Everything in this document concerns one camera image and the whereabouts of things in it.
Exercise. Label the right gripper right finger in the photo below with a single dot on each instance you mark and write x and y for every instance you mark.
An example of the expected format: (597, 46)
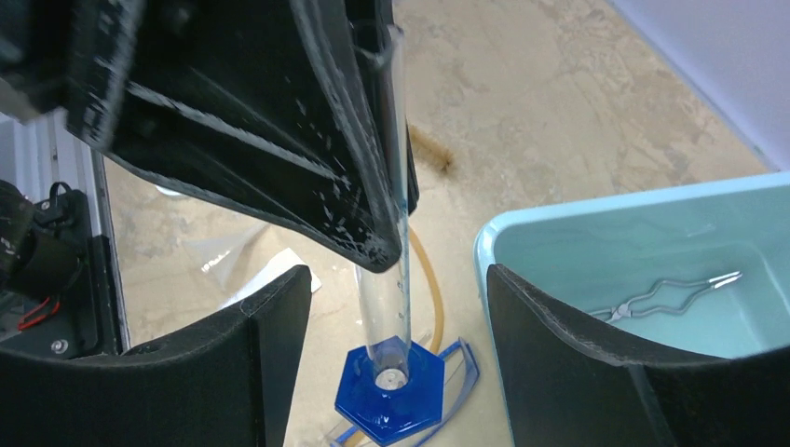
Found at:
(570, 379)

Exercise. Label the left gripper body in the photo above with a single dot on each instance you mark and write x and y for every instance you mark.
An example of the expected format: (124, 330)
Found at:
(265, 108)

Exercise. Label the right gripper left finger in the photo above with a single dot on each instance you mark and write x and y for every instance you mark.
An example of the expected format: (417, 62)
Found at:
(225, 380)

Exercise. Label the metal crucible tongs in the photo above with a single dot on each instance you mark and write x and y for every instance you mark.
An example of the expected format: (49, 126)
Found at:
(649, 303)

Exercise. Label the amber rubber tubing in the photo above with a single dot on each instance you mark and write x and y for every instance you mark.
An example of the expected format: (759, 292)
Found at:
(426, 290)

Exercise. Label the small white packet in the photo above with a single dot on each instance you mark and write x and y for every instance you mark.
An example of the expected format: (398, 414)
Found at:
(275, 267)

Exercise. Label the teal plastic bin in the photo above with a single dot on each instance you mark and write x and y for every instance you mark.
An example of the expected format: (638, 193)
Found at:
(596, 253)

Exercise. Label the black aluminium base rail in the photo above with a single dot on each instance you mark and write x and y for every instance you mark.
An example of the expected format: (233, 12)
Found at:
(61, 293)

